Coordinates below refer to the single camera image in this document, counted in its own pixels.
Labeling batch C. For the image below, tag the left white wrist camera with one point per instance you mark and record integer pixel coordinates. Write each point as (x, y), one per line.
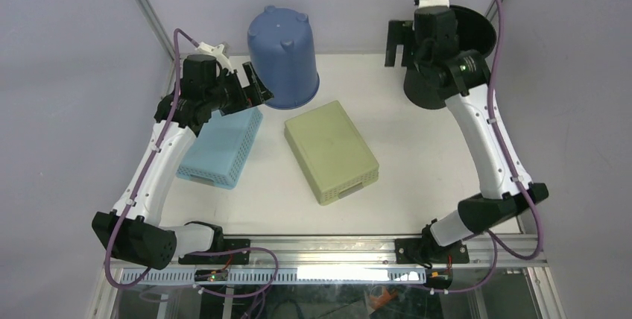
(219, 52)

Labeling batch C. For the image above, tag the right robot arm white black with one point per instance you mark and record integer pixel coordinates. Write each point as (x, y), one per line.
(506, 188)

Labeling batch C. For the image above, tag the orange object under table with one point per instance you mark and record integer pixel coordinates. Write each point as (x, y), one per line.
(380, 295)

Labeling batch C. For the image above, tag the light blue plastic basket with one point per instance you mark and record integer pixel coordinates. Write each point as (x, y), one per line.
(219, 153)

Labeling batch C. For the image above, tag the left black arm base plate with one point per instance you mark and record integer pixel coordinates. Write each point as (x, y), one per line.
(239, 254)

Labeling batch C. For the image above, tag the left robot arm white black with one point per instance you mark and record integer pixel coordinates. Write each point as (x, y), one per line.
(131, 230)

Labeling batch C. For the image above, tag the light green plastic basket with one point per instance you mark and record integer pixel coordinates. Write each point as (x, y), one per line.
(331, 153)

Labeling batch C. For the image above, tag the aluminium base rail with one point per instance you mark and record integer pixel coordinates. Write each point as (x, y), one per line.
(365, 251)

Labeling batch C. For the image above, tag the white slotted cable duct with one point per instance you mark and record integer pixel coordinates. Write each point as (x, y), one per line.
(307, 274)

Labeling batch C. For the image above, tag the left corner aluminium post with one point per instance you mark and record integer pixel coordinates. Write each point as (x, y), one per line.
(156, 26)

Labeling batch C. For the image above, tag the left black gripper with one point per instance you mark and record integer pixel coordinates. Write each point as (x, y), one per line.
(254, 95)

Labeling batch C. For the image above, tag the large blue plastic bucket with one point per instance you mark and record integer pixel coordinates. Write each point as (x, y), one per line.
(282, 50)

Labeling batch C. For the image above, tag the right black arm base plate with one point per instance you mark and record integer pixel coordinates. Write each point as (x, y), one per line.
(420, 251)

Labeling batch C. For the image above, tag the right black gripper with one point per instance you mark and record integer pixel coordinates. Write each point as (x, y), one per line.
(400, 33)

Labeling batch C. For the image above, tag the black plastic bucket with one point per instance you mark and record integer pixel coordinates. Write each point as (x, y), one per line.
(476, 39)

